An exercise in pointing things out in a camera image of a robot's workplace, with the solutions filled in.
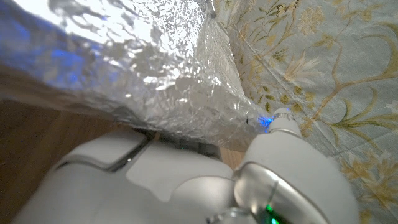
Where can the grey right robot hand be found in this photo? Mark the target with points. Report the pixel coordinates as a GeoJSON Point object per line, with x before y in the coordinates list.
{"type": "Point", "coordinates": [186, 186]}

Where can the crinkled aluminum foil roll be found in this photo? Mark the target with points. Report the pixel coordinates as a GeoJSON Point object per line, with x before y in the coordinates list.
{"type": "Point", "coordinates": [140, 68]}

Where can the floral printed backdrop cloth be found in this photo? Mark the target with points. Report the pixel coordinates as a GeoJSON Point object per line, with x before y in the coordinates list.
{"type": "Point", "coordinates": [311, 62]}

